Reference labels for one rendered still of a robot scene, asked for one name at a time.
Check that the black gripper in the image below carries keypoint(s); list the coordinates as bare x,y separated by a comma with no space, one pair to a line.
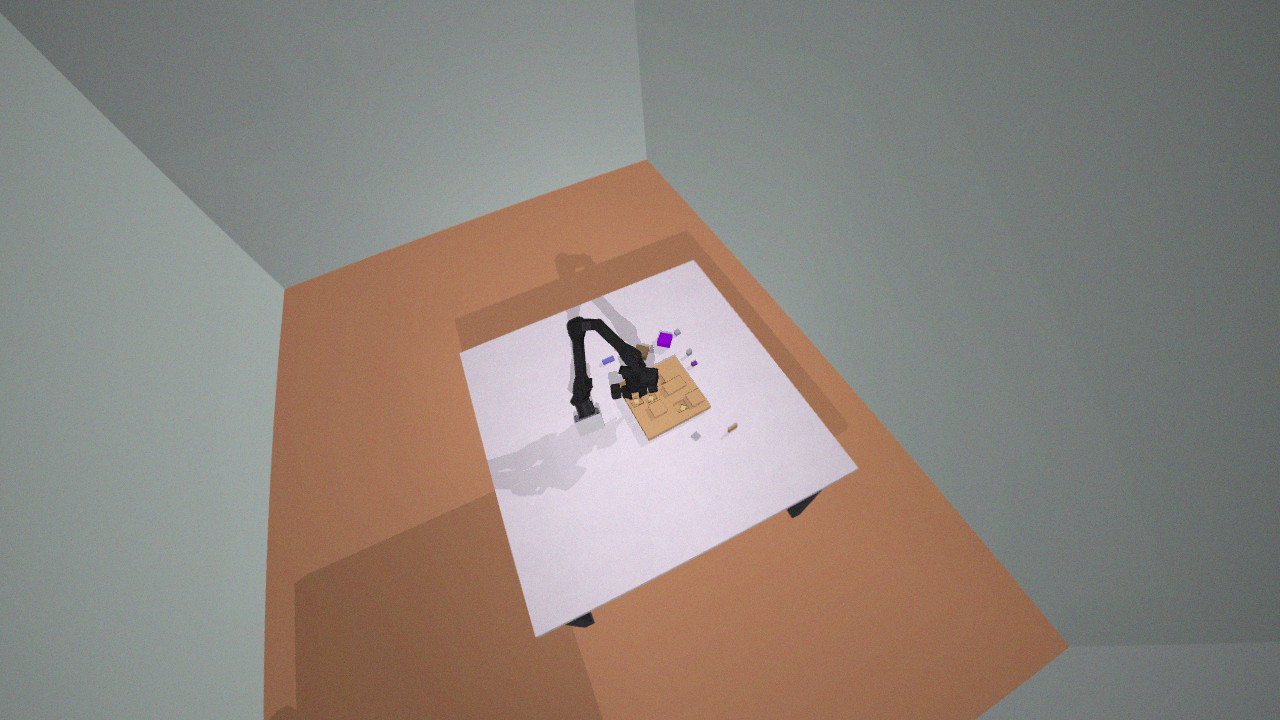
628,389

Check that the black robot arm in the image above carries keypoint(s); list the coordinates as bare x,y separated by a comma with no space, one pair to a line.
635,370

